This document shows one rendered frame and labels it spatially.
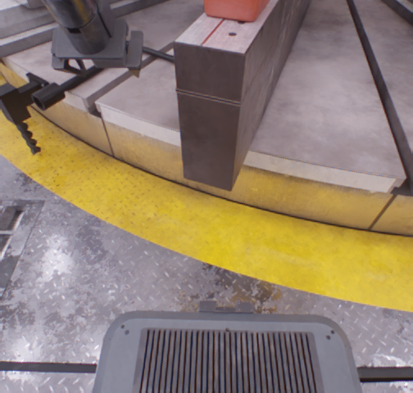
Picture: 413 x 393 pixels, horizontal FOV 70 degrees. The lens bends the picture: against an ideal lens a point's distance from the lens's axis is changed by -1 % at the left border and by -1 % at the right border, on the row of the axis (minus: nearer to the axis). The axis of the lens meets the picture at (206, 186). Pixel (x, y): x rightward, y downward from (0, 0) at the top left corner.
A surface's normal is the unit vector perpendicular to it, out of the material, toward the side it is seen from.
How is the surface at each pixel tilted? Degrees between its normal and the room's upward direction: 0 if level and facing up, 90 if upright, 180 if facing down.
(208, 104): 90
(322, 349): 0
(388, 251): 0
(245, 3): 97
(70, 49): 30
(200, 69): 90
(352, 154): 0
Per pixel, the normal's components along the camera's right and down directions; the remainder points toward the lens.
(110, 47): -0.01, -0.18
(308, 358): 0.00, -0.65
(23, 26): 0.73, 0.52
